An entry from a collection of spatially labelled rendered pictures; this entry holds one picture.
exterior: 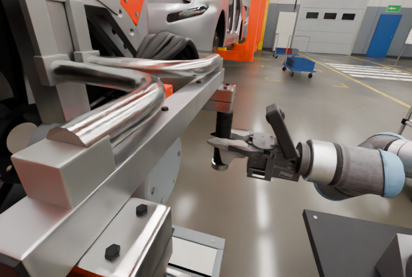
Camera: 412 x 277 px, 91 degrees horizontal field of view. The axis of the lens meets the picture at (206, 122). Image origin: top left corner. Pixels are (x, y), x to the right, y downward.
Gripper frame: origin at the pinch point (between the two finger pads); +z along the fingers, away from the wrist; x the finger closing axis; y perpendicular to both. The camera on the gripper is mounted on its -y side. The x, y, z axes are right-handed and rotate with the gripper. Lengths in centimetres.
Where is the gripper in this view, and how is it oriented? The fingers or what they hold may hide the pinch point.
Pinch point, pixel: (214, 135)
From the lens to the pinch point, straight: 47.1
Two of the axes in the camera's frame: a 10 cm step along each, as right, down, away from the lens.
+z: -9.7, -1.5, 2.1
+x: 2.6, -4.0, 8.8
